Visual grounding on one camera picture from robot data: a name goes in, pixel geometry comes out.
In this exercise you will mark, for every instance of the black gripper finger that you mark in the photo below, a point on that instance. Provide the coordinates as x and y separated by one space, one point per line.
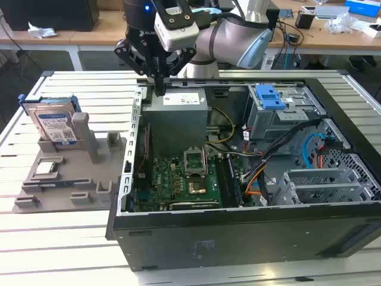
178 61
134 56

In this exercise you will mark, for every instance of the hard disk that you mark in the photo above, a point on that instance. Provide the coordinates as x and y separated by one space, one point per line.
50 119

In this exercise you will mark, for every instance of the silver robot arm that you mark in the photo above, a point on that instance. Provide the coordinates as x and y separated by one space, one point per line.
226 38

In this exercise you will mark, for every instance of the grey disk bay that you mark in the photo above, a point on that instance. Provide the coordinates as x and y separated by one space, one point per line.
321 186

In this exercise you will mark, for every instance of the wooden desk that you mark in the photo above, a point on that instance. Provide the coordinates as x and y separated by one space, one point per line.
98 37

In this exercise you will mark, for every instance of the grey power supply unit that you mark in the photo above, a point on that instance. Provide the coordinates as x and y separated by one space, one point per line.
175 125

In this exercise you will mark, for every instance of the large black box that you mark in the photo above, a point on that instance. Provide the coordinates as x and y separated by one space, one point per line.
50 15

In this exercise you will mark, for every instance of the white power strip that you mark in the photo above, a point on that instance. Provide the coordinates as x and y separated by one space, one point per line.
268 62

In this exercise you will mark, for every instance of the crumpled white paper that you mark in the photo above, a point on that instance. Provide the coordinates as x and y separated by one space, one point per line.
41 31

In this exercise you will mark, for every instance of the blue cage latch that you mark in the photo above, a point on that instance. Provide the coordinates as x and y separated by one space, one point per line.
269 98

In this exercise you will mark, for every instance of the grey drive cage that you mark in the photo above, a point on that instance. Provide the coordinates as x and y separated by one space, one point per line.
268 125

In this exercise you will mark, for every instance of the green motherboard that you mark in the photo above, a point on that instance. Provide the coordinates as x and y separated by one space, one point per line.
166 184

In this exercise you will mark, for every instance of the grey parts rack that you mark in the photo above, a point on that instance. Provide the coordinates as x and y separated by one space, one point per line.
74 167

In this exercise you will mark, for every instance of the CPU socket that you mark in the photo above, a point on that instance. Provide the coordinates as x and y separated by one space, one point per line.
196 186

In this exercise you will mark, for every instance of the black RAM slot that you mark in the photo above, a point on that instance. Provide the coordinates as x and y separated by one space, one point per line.
221 181

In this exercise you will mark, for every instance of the black RAM stick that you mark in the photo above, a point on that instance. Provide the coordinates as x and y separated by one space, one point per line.
235 181

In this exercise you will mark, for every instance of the silver CPU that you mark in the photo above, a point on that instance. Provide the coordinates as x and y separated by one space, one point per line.
44 168

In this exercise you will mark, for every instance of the black graphics card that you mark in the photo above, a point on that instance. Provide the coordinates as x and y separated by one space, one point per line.
190 205

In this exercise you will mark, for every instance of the blue RAM stick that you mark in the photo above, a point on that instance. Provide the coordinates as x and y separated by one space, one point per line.
53 183

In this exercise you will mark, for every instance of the grey flat box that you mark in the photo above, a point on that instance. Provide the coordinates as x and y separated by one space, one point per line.
330 11

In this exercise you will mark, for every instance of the clear plastic bag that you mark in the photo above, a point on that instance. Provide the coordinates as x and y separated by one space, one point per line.
340 22

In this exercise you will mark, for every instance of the black open PC case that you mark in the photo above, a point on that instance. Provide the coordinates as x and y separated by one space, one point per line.
238 238

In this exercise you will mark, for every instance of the blue box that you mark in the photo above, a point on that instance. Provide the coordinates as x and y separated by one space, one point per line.
363 6

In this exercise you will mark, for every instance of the white small box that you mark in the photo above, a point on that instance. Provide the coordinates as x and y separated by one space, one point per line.
373 31

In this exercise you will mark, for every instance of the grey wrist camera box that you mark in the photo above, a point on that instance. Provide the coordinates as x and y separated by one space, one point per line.
178 34

